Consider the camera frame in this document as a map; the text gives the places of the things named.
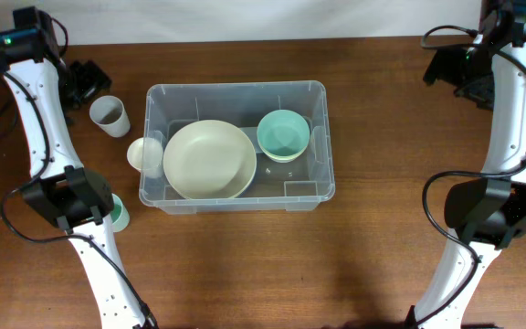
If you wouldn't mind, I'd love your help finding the grey cup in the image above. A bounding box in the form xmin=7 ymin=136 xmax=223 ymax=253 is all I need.
xmin=89 ymin=95 xmax=131 ymax=138

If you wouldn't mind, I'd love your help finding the cream cup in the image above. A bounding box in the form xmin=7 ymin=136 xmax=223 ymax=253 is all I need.
xmin=127 ymin=137 xmax=164 ymax=179

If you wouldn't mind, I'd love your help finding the beige plate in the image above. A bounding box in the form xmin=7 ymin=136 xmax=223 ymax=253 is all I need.
xmin=163 ymin=120 xmax=258 ymax=199

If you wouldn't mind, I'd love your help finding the green bowl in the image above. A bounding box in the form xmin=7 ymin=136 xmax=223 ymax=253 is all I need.
xmin=257 ymin=110 xmax=310 ymax=156

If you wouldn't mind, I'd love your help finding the white bowl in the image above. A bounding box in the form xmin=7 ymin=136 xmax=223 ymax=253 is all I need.
xmin=265 ymin=154 xmax=303 ymax=164

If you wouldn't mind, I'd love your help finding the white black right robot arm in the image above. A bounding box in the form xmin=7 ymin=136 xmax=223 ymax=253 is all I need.
xmin=405 ymin=0 xmax=526 ymax=328

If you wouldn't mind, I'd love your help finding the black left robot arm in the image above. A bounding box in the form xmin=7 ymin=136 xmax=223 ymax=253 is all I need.
xmin=0 ymin=6 xmax=158 ymax=329

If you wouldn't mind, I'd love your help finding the clear plastic storage container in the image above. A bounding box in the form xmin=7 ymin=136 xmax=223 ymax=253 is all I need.
xmin=139 ymin=80 xmax=336 ymax=215

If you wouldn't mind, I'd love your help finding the small green cup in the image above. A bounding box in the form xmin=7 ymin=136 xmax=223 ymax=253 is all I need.
xmin=110 ymin=194 xmax=131 ymax=233

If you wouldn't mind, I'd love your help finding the black right camera cable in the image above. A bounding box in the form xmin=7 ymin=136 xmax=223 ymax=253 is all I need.
xmin=408 ymin=25 xmax=526 ymax=328

